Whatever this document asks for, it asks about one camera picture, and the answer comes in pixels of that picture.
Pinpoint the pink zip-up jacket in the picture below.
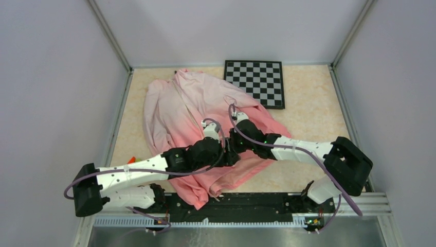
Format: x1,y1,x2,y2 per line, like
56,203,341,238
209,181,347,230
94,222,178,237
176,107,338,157
143,70,289,209

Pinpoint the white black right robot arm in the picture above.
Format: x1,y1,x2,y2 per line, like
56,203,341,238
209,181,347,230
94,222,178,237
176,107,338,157
230,117,373,214

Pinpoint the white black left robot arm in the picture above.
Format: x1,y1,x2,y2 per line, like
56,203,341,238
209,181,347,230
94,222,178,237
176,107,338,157
68,137,240,217

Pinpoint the black white checkerboard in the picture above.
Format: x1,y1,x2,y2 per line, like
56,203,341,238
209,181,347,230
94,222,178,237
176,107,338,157
224,60,285,110

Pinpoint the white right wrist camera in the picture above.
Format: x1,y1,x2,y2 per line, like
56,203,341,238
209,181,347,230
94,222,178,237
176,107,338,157
232,112,249,124

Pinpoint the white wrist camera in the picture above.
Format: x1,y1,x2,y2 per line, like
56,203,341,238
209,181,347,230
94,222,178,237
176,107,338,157
203,122,221,142
232,112,249,124

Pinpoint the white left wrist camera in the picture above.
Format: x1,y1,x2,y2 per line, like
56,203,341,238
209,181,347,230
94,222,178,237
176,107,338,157
203,122,221,142

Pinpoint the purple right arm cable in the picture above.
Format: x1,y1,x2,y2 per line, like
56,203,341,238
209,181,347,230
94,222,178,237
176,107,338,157
227,103,364,234

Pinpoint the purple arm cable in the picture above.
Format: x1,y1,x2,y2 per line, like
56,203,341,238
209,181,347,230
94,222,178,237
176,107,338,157
227,103,364,234
63,117,226,236

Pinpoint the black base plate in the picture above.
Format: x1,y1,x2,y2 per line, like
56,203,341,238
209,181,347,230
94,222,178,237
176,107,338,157
137,192,335,223

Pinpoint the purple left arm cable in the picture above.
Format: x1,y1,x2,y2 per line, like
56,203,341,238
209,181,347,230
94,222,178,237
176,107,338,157
63,117,226,236

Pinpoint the aluminium frame rail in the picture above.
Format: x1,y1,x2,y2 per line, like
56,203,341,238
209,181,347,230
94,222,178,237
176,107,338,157
74,192,404,246

